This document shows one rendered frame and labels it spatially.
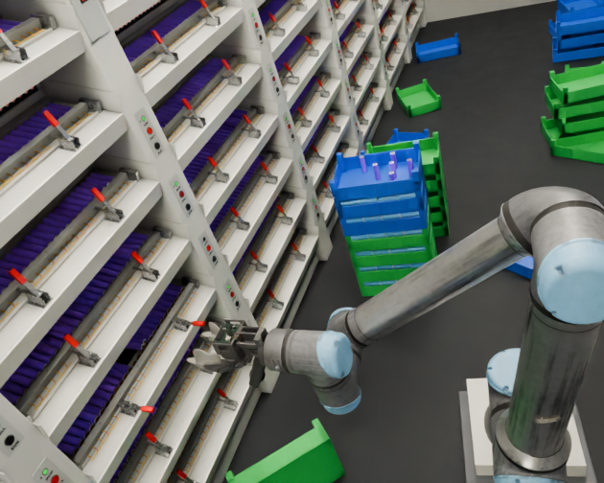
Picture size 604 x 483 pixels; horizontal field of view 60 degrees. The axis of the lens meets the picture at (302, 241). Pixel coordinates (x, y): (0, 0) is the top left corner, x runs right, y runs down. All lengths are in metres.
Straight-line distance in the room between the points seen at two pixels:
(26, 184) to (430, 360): 1.36
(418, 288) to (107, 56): 0.85
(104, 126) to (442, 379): 1.28
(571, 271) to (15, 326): 0.97
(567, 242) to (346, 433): 1.15
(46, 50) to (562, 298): 1.03
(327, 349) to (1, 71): 0.80
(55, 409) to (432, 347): 1.23
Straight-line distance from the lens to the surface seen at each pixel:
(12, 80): 1.15
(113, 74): 1.33
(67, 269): 1.23
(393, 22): 3.81
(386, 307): 1.13
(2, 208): 1.13
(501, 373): 1.39
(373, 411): 1.83
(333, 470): 1.69
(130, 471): 1.53
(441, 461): 1.71
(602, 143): 2.88
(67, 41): 1.26
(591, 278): 0.83
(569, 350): 0.96
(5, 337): 1.15
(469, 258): 1.02
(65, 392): 1.27
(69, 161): 1.20
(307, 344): 1.07
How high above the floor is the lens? 1.51
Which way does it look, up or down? 37 degrees down
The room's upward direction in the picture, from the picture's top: 20 degrees counter-clockwise
